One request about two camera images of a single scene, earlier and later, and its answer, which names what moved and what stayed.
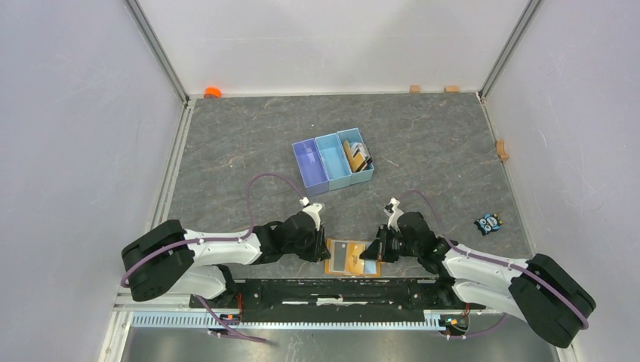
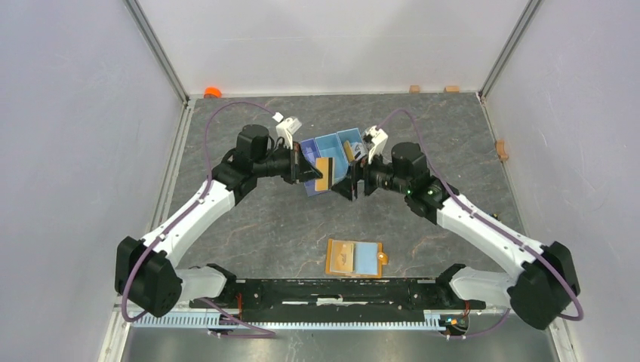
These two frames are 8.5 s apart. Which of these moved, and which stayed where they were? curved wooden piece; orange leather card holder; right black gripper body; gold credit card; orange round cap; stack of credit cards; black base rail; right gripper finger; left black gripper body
Moved: right gripper finger; gold credit card; right black gripper body; left black gripper body
Stayed: curved wooden piece; orange round cap; stack of credit cards; black base rail; orange leather card holder
